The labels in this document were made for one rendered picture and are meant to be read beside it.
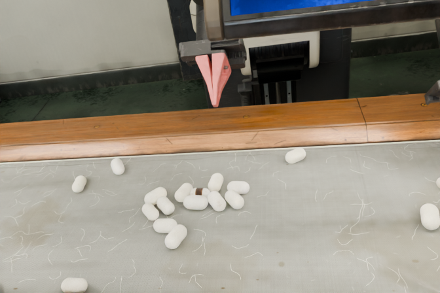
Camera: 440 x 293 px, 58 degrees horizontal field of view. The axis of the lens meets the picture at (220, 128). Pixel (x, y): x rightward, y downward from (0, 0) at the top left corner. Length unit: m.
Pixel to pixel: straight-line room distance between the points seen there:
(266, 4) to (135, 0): 2.32
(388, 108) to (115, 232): 0.50
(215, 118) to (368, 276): 0.39
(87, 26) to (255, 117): 2.14
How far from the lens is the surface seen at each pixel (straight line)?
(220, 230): 0.57
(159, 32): 2.66
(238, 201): 0.58
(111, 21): 2.71
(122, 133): 0.78
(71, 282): 0.56
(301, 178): 0.63
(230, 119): 0.74
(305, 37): 1.10
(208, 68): 0.62
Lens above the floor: 1.16
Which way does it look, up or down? 33 degrees down
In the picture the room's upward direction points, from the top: 10 degrees counter-clockwise
